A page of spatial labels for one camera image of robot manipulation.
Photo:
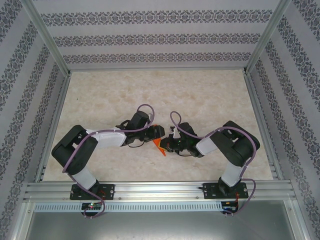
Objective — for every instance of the orange paper sheet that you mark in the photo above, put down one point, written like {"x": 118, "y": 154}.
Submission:
{"x": 157, "y": 143}

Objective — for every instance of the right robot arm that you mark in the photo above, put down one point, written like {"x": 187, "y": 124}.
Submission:
{"x": 240, "y": 147}

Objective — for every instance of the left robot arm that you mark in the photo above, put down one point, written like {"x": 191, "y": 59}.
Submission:
{"x": 72, "y": 150}

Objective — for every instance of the grey metal sheet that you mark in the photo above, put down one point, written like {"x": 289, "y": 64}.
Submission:
{"x": 160, "y": 225}

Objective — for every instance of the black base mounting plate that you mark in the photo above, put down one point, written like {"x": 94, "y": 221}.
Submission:
{"x": 110, "y": 191}
{"x": 211, "y": 191}

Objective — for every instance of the small circuit board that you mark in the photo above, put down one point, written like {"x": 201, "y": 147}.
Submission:
{"x": 228, "y": 205}
{"x": 91, "y": 205}

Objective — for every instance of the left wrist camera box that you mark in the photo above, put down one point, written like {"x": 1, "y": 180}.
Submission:
{"x": 140, "y": 120}

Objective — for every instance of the aluminium mounting rail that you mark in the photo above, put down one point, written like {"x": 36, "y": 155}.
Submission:
{"x": 160, "y": 190}

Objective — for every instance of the thin aluminium wall beam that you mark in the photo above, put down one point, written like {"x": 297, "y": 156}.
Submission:
{"x": 157, "y": 68}

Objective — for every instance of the aluminium table side rail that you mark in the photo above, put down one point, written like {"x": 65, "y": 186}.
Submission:
{"x": 258, "y": 112}
{"x": 57, "y": 112}

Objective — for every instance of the aluminium frame beam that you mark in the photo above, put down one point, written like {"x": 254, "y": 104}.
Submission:
{"x": 297, "y": 220}
{"x": 23, "y": 220}

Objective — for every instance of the aluminium frame post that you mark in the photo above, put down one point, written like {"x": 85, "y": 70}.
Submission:
{"x": 45, "y": 32}
{"x": 268, "y": 32}

